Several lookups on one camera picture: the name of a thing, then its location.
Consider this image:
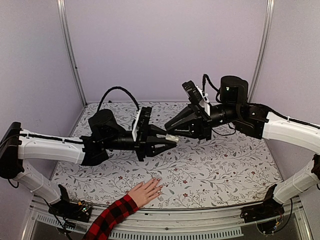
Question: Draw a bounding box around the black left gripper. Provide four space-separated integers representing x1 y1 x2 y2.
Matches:
102 125 178 163

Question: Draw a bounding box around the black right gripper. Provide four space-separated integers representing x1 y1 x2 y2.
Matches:
165 101 240 140

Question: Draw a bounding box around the clear nail polish bottle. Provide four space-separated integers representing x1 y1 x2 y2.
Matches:
156 134 179 143

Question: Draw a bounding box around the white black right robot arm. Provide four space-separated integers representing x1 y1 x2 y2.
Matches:
165 75 320 218

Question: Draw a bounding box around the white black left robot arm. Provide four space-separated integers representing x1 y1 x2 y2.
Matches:
0 107 179 217

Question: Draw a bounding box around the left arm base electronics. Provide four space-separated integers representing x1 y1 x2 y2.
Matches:
48 184 92 223

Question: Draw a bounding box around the red black plaid sleeve forearm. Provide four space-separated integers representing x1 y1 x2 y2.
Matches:
82 194 139 240

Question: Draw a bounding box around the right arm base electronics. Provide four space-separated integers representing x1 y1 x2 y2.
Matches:
240 184 285 235

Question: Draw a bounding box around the person's left hand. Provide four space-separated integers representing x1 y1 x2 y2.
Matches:
127 178 163 208

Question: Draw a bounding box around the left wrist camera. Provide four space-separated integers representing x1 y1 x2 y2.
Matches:
131 106 152 142

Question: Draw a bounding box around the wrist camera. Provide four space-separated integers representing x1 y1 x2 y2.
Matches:
182 80 212 116
131 106 152 142

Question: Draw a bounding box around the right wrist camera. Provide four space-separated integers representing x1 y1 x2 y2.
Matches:
182 80 212 116

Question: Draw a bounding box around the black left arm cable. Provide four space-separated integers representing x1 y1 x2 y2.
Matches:
96 86 141 113

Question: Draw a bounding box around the aluminium front frame rail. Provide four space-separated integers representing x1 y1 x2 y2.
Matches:
21 196 314 240

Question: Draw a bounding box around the aluminium corner post right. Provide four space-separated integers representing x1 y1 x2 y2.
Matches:
248 0 275 102

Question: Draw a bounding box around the aluminium corner post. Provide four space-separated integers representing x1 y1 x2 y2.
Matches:
248 0 275 102
56 0 88 108

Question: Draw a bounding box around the aluminium corner post left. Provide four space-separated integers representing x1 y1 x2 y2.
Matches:
56 0 88 108

